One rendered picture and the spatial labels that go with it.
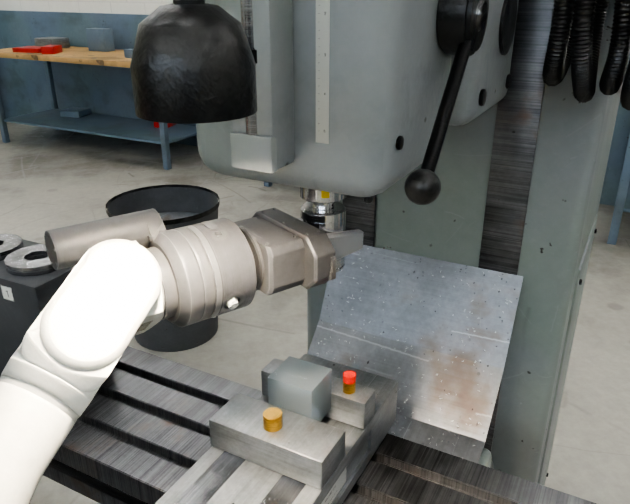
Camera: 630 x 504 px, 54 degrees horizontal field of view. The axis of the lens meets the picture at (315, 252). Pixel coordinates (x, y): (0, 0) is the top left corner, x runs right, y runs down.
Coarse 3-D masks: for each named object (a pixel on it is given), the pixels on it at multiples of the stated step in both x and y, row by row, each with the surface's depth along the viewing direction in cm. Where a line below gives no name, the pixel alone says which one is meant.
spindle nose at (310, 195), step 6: (300, 192) 63; (306, 192) 61; (312, 192) 61; (318, 192) 61; (330, 192) 61; (306, 198) 62; (312, 198) 61; (318, 198) 61; (324, 198) 61; (330, 198) 61; (336, 198) 61; (342, 198) 62
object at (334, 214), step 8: (304, 208) 63; (312, 208) 63; (336, 208) 63; (344, 208) 63; (304, 216) 63; (312, 216) 62; (320, 216) 62; (328, 216) 62; (336, 216) 62; (344, 216) 63
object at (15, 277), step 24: (0, 240) 98; (24, 240) 101; (0, 264) 92; (24, 264) 89; (48, 264) 89; (0, 288) 89; (24, 288) 86; (48, 288) 87; (0, 312) 91; (24, 312) 88; (0, 336) 94; (0, 360) 96
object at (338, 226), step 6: (306, 222) 63; (312, 222) 62; (336, 222) 62; (342, 222) 63; (318, 228) 62; (324, 228) 62; (330, 228) 62; (336, 228) 63; (342, 228) 63; (342, 258) 65; (336, 264) 64; (342, 264) 65; (336, 270) 65
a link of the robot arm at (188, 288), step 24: (120, 216) 54; (144, 216) 55; (48, 240) 51; (72, 240) 51; (96, 240) 52; (144, 240) 55; (168, 240) 53; (192, 240) 53; (72, 264) 52; (168, 264) 52; (192, 264) 52; (168, 288) 52; (192, 288) 52; (168, 312) 53; (192, 312) 53
